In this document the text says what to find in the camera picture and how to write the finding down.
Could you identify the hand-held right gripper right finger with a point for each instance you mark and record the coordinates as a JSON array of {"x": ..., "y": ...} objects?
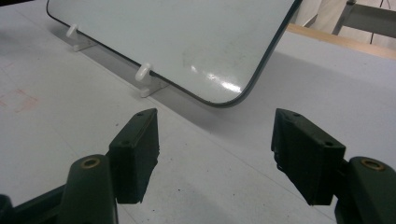
[{"x": 305, "y": 155}]

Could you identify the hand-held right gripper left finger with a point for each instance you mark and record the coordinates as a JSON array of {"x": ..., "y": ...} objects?
[{"x": 134, "y": 155}]

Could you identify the white whiteboard with dark rim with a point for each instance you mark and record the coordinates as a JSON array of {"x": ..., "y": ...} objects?
[{"x": 171, "y": 37}]

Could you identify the white plastic whiteboard stand clip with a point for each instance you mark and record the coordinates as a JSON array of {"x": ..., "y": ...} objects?
[
  {"x": 76, "y": 39},
  {"x": 146, "y": 82}
]

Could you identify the wooden table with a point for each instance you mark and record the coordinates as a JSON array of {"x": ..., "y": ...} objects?
[{"x": 342, "y": 40}]

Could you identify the grey metal desk frame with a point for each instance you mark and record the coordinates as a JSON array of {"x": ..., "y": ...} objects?
[{"x": 367, "y": 17}]

